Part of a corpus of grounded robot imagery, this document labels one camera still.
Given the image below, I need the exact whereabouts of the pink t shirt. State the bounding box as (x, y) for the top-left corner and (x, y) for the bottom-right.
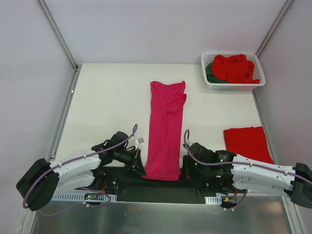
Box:
(143, 81), (187, 181)

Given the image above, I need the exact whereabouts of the white plastic laundry basket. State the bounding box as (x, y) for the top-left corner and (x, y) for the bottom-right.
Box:
(201, 52), (266, 91)

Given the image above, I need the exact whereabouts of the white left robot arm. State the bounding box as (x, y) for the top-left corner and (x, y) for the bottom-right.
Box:
(16, 131), (146, 211)

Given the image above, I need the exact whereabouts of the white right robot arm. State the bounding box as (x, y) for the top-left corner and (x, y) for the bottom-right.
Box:
(183, 143), (312, 209)

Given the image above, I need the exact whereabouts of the folded red t shirt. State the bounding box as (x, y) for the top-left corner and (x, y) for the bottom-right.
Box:
(223, 126), (274, 164)

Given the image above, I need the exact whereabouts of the green t shirt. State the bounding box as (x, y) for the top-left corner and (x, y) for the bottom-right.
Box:
(205, 62), (227, 83)

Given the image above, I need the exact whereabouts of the red crumpled t shirt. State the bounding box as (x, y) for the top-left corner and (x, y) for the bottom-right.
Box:
(212, 54), (260, 84)

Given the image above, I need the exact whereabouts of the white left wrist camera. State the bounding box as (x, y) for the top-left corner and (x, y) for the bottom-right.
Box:
(135, 137), (144, 147)

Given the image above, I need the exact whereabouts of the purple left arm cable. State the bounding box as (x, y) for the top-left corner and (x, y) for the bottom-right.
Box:
(22, 124), (138, 216)

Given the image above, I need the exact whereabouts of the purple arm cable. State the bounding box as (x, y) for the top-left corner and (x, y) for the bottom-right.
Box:
(183, 129), (312, 210)
(22, 124), (138, 216)

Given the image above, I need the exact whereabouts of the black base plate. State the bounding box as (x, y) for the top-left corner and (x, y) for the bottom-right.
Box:
(73, 164), (279, 204)

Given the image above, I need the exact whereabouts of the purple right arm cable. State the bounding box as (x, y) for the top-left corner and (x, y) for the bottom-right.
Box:
(183, 129), (312, 210)

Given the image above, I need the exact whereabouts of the aluminium frame rail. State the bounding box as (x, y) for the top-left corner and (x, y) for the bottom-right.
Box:
(30, 172), (295, 204)

